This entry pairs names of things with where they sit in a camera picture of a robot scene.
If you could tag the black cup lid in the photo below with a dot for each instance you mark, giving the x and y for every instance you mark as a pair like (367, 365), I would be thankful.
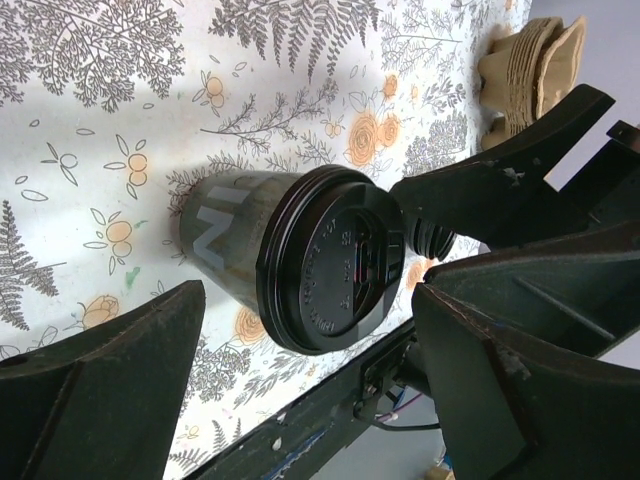
(331, 261)

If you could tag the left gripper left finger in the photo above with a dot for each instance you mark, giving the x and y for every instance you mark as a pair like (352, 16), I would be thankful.
(102, 404)

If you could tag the stack of black lids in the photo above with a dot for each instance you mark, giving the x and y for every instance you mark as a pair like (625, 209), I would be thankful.
(426, 239)

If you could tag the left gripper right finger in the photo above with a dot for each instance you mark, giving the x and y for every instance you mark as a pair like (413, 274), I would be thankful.
(511, 344)

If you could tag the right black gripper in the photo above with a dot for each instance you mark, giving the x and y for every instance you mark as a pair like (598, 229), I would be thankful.
(501, 197)

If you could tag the floral table mat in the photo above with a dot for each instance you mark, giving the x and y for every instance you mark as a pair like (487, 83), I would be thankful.
(113, 111)

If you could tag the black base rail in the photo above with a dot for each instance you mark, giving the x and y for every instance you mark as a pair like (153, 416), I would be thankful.
(304, 435)

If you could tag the brown cardboard cup carrier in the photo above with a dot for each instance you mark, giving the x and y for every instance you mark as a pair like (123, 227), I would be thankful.
(528, 73)

